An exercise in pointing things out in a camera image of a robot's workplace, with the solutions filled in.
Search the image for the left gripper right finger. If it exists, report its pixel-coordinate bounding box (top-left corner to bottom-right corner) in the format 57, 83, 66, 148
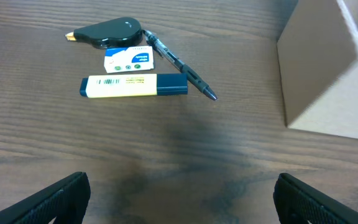
273, 173, 358, 224

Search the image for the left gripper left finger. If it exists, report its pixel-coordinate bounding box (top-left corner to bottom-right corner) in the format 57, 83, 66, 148
0, 172, 91, 224

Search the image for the yellow highlighter dark cap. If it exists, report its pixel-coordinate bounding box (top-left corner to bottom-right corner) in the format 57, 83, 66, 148
80, 73, 188, 98

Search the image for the cardboard box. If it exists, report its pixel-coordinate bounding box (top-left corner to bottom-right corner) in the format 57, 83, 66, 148
277, 0, 358, 139

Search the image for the white blue eraser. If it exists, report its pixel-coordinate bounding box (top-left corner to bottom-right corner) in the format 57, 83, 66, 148
104, 46, 154, 73

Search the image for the black ballpoint pen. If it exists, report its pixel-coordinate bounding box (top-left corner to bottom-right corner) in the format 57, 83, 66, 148
142, 30, 218, 101

